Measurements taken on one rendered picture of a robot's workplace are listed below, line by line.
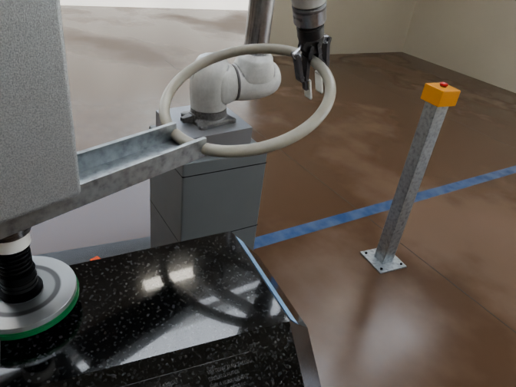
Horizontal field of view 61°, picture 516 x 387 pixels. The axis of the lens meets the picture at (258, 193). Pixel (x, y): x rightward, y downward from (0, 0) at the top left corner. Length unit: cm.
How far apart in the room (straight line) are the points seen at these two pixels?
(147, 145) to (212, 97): 74
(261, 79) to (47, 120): 123
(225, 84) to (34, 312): 116
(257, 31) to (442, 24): 664
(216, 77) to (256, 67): 17
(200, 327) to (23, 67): 61
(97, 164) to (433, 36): 766
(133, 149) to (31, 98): 40
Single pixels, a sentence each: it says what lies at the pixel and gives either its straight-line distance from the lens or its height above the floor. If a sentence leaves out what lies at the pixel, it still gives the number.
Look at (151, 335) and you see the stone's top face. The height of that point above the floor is 87.
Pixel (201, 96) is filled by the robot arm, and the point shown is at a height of 101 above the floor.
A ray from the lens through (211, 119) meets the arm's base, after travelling 185.
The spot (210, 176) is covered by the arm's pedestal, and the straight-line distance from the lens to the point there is 181.
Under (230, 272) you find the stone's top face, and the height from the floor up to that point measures 87.
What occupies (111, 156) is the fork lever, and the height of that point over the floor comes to 113.
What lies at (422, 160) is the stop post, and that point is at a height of 70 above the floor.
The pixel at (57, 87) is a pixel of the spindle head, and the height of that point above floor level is 138.
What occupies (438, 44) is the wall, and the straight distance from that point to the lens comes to 830.
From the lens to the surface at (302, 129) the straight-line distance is 106.
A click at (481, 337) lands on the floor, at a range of 257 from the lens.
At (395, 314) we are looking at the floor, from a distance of 245.
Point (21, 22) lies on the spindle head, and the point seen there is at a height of 147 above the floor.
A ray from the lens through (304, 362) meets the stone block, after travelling 108.
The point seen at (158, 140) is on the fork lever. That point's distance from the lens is 112.
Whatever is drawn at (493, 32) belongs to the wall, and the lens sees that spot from 778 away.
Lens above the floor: 162
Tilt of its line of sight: 31 degrees down
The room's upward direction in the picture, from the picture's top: 8 degrees clockwise
